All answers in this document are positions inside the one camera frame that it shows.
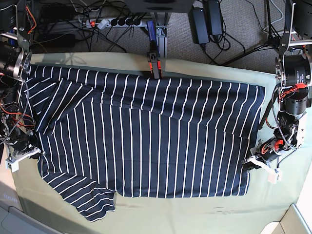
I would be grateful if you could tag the black power adapter left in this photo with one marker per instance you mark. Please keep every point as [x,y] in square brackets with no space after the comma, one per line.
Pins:
[198,26]

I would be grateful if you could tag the grey power strip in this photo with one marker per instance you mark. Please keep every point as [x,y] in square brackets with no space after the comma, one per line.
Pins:
[103,23]

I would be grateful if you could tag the grey bin corner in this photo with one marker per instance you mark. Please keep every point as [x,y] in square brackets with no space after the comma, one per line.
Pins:
[14,221]

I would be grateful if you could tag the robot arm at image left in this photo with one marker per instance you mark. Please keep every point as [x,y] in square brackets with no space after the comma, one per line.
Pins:
[16,122]

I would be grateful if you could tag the orange black centre clamp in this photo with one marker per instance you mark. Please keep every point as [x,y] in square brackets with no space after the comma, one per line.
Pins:
[153,54]

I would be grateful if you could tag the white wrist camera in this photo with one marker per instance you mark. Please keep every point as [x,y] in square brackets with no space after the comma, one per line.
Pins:
[12,165]
[275,176]

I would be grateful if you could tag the aluminium frame post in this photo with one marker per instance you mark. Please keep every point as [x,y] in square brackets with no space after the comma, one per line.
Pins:
[161,20]

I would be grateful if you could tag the navy white striped T-shirt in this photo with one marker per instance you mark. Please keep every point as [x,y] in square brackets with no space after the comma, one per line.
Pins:
[104,133]

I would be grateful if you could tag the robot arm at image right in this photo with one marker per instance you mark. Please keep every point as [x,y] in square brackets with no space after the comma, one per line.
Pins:
[292,94]

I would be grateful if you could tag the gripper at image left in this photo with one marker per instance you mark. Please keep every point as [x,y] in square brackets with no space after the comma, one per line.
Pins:
[22,147]

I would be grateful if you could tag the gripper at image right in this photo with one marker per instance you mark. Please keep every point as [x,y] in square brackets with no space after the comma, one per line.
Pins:
[267,152]

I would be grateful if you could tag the black power adapter right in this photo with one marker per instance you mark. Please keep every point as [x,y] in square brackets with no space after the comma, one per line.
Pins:
[214,17]

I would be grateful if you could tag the black power adapter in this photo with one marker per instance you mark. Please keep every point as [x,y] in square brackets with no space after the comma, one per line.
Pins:
[214,17]
[198,26]

